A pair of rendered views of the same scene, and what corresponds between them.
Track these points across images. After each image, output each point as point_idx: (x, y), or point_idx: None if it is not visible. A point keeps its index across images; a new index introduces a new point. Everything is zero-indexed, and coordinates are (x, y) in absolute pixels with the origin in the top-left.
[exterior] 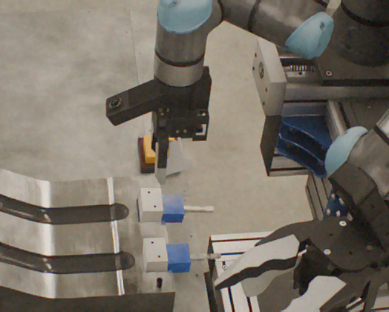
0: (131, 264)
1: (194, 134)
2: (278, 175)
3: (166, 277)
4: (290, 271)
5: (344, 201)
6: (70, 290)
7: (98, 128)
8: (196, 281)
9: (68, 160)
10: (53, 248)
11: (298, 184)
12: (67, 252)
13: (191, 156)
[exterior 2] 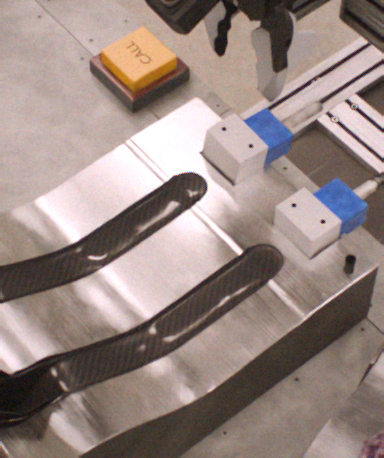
0: (277, 259)
1: None
2: (302, 16)
3: (347, 249)
4: (296, 163)
5: None
6: (221, 361)
7: (6, 77)
8: (349, 233)
9: (2, 154)
10: (135, 308)
11: (186, 41)
12: (162, 301)
13: None
